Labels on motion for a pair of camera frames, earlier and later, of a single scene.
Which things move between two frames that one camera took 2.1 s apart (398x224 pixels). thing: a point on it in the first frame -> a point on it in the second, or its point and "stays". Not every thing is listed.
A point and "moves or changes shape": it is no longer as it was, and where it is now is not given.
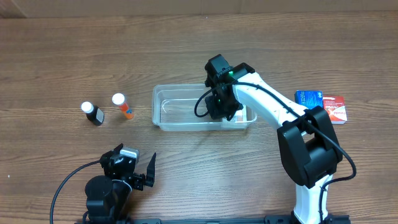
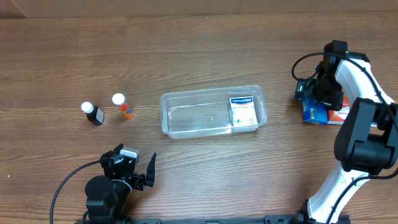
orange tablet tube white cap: (119, 99) stays
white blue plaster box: (239, 116) moves or changes shape
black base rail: (268, 219) stays
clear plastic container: (173, 109) moves or changes shape
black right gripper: (222, 109) -> (311, 90)
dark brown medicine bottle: (93, 113) stays
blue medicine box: (309, 98) moves or changes shape
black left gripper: (137, 179) stays
